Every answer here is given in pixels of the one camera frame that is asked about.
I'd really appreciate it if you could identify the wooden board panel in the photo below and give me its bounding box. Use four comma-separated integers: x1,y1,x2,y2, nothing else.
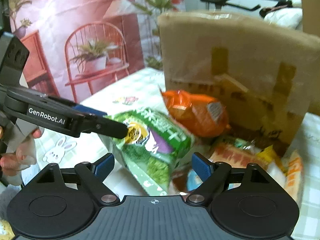
302,0,319,36

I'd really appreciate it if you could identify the cardboard box with plastic liner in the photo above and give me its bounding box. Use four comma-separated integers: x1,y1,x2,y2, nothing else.
158,11,319,155

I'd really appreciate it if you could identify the orange snack bag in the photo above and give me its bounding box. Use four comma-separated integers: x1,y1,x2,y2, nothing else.
161,90,230,138

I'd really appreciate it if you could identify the person's left hand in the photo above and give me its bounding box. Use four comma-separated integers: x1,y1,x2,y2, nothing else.
1,127,44,186

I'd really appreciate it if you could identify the white quilted blanket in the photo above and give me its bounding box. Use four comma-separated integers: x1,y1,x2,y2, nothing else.
264,8,303,31

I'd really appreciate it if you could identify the green snack bag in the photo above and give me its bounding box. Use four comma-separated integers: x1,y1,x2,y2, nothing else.
100,107,195,196

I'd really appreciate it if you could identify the orange white snack bar packet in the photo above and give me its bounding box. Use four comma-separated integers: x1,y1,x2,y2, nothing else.
284,150,304,206

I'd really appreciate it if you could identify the bread packet red label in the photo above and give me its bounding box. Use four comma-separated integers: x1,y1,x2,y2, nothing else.
209,138,268,170

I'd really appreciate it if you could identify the red printed backdrop cloth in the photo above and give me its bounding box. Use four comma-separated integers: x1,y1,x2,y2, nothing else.
9,0,185,102

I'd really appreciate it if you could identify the yellow snack packet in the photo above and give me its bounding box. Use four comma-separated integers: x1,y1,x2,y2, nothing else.
256,145,287,173

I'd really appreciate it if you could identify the black pink item on blanket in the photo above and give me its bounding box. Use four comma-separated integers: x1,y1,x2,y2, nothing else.
259,0,293,18

